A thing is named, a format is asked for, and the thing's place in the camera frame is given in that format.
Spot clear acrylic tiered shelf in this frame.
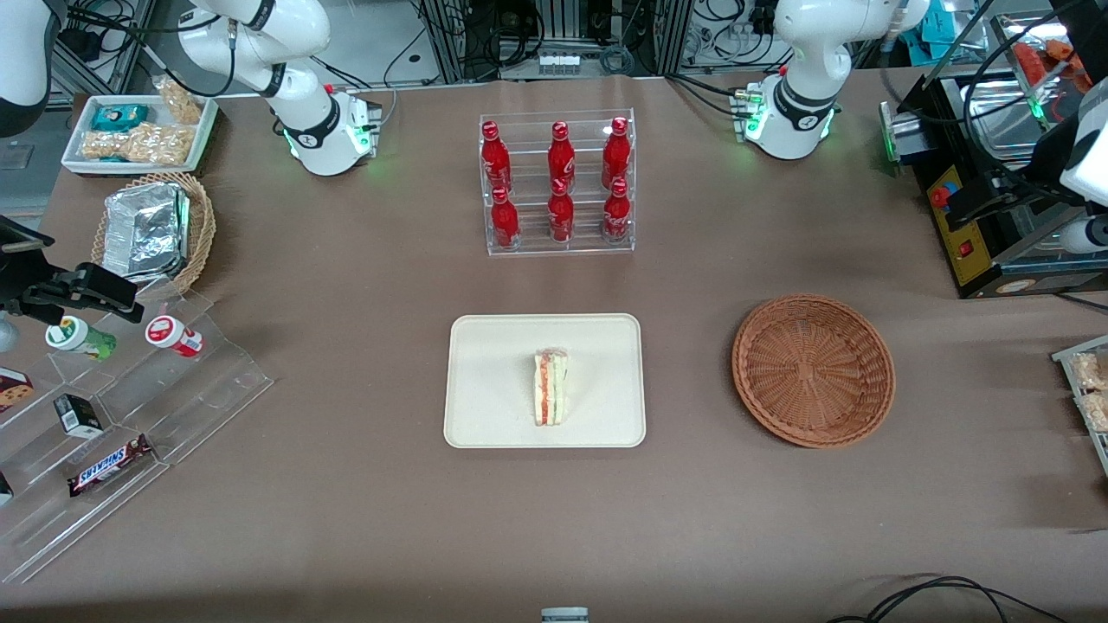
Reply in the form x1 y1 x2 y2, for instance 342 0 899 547
0 290 276 585

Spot Snickers chocolate bar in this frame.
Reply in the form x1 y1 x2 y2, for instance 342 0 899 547
68 434 154 498

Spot clear puffed snack bag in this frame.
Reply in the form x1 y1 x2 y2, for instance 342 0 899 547
82 124 193 165
158 78 204 125

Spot light oval wicker basket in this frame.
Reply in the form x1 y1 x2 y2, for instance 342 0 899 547
91 171 217 299

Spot red white-lidded snack can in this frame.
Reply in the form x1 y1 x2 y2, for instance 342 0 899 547
145 315 205 358

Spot small black barcode box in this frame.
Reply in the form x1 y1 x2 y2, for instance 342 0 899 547
54 394 105 439

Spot brown round wicker basket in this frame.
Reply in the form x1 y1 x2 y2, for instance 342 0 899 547
731 294 897 449

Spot steel food pan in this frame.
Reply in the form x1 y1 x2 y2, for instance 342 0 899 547
961 80 1061 161
995 160 1108 256

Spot black loose cable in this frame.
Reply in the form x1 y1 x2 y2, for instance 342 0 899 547
827 575 1070 623

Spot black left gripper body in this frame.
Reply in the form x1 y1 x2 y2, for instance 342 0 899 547
987 169 1083 210

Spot clear edge snack tray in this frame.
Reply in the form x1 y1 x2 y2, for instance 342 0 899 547
1052 336 1108 477

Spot teal box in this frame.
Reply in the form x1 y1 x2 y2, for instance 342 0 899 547
900 13 988 66

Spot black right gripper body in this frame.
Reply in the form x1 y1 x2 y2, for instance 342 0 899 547
0 216 87 323

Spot black food warmer appliance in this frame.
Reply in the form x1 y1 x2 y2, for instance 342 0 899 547
879 69 1108 299

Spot crumpled silver foil package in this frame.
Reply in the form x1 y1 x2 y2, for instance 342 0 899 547
102 183 191 282

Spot aluminium equipment rack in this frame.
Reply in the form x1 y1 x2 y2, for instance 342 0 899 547
415 0 693 83

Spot green white-lidded snack can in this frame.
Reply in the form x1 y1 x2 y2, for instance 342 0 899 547
45 316 118 361

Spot brown cookie box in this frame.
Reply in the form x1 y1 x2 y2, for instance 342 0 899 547
0 368 35 414

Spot red food pieces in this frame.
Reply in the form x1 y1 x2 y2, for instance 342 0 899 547
1013 39 1093 87

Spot clear acrylic bottle rack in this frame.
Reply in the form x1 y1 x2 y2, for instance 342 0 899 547
479 108 637 257

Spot teal snack packet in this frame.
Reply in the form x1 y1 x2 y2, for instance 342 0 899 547
91 104 150 131

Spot white rectangular snack tray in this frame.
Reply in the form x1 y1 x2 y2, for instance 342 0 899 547
62 93 219 177

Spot triangular sandwich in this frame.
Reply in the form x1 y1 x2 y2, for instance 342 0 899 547
532 348 570 427

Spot cream rectangular serving tray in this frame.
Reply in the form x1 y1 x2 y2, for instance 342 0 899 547
443 313 647 449

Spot red cola bottle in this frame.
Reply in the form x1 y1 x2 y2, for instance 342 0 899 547
602 117 631 187
491 187 522 250
603 177 632 243
547 178 576 244
548 121 577 187
480 121 513 193

